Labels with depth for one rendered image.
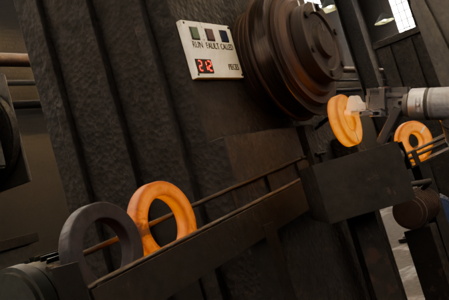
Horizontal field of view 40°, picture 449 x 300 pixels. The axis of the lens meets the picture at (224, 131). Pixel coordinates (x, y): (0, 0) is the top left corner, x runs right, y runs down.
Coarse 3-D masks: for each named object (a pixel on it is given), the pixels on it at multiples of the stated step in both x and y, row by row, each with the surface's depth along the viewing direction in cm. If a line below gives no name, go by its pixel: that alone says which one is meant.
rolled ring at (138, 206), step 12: (144, 192) 129; (156, 192) 131; (168, 192) 134; (180, 192) 138; (132, 204) 127; (144, 204) 128; (168, 204) 137; (180, 204) 137; (132, 216) 126; (144, 216) 127; (180, 216) 137; (192, 216) 138; (144, 228) 126; (180, 228) 137; (192, 228) 137; (144, 240) 125; (144, 252) 125
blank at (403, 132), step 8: (400, 128) 233; (408, 128) 234; (416, 128) 235; (424, 128) 237; (400, 136) 232; (408, 136) 233; (416, 136) 238; (424, 136) 236; (408, 144) 233; (432, 144) 236
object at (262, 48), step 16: (256, 0) 205; (272, 0) 202; (256, 16) 197; (256, 32) 195; (256, 48) 194; (272, 48) 192; (272, 64) 192; (272, 80) 194; (288, 80) 194; (288, 96) 196; (304, 112) 204; (320, 112) 206
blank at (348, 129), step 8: (336, 96) 181; (344, 96) 184; (328, 104) 179; (336, 104) 177; (344, 104) 182; (328, 112) 178; (336, 112) 176; (336, 120) 176; (344, 120) 178; (352, 120) 185; (336, 128) 176; (344, 128) 176; (352, 128) 183; (360, 128) 186; (336, 136) 177; (344, 136) 176; (352, 136) 179; (360, 136) 184; (344, 144) 179; (352, 144) 180
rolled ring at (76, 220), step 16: (80, 208) 116; (96, 208) 116; (112, 208) 120; (64, 224) 113; (80, 224) 112; (112, 224) 121; (128, 224) 122; (64, 240) 110; (80, 240) 111; (128, 240) 121; (64, 256) 109; (80, 256) 110; (128, 256) 121
